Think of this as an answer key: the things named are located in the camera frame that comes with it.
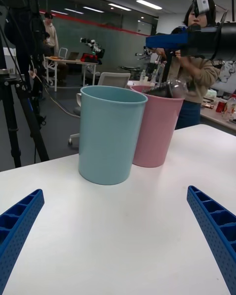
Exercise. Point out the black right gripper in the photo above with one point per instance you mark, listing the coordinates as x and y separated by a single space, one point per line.
201 44

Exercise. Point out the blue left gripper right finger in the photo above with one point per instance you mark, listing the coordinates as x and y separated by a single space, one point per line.
216 228

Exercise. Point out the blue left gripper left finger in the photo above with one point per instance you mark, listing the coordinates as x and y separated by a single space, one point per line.
17 231

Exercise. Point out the small dark plastic bottle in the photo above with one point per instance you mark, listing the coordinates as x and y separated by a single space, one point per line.
177 88

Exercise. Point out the small robot arm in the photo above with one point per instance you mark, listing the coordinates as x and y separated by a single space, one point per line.
94 45

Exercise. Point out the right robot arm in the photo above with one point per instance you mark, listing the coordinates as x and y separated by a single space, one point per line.
228 40

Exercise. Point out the ceiling light panel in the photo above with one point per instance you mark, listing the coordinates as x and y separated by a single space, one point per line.
119 7
148 4
93 9

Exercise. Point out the person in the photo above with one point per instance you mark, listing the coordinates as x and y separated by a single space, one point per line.
51 32
199 78

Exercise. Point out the white office chair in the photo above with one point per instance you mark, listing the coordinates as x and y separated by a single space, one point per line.
113 78

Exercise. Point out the red can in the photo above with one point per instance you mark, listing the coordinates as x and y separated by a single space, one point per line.
220 107

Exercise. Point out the clear plastic bottle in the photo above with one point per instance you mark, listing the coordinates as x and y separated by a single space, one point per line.
231 107

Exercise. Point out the pink plastic bin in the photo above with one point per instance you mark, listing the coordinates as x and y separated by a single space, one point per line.
157 132

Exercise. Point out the white workshop table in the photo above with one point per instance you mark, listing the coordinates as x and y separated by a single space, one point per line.
73 61

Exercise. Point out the pale blue plastic bin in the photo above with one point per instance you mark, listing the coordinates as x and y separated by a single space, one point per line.
110 140

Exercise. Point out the black camera tripod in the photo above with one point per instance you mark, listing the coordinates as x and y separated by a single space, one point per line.
12 118

